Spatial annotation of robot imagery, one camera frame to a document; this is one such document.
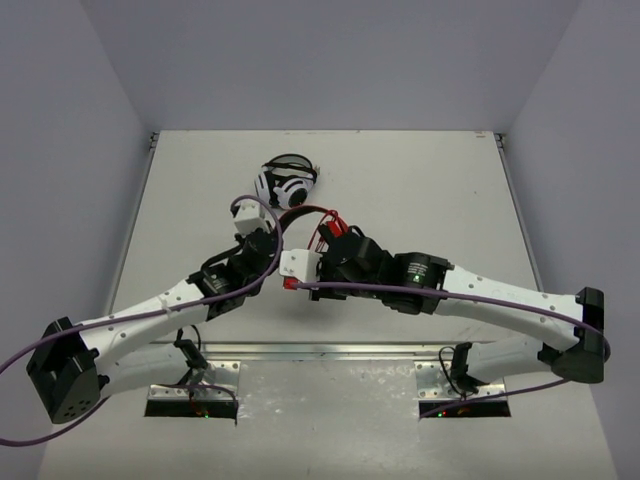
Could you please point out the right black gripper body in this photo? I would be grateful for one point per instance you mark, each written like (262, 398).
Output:
(340, 294)

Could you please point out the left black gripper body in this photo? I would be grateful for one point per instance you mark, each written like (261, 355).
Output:
(261, 240)

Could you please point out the red black headphones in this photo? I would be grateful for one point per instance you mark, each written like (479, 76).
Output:
(290, 216)

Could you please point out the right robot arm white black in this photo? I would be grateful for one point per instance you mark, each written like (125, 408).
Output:
(562, 334)

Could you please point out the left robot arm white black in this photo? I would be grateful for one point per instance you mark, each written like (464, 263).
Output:
(77, 366)

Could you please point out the white black headphones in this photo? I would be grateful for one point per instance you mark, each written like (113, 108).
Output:
(286, 180)

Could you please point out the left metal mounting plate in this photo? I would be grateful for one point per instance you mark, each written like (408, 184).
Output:
(219, 383)

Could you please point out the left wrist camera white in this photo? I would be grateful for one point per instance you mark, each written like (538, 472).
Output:
(248, 217)

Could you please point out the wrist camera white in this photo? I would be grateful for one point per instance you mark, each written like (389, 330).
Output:
(298, 266)
(248, 217)

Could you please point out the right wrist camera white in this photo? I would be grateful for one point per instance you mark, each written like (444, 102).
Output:
(298, 266)

